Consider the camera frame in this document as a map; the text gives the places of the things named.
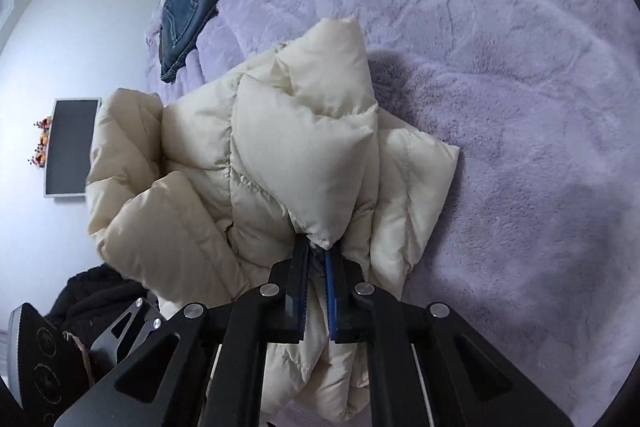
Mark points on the white framed monitor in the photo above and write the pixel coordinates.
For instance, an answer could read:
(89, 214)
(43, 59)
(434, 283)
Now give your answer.
(70, 147)

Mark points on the orange flower decoration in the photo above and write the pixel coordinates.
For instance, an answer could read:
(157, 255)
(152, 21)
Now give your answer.
(44, 139)

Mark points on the blue denim jeans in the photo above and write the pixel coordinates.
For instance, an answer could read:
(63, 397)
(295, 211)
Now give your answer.
(190, 2)

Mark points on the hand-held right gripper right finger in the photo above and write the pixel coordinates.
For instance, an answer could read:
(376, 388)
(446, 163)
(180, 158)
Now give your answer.
(330, 294)

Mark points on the cream puffer jacket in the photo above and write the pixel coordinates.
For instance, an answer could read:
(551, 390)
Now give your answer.
(300, 147)

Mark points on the purple plush blanket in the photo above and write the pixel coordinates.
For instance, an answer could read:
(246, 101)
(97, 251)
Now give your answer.
(500, 107)

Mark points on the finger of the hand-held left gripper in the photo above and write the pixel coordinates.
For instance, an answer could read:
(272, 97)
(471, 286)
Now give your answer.
(137, 322)

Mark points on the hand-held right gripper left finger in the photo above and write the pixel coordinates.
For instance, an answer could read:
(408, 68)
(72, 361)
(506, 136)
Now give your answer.
(300, 279)

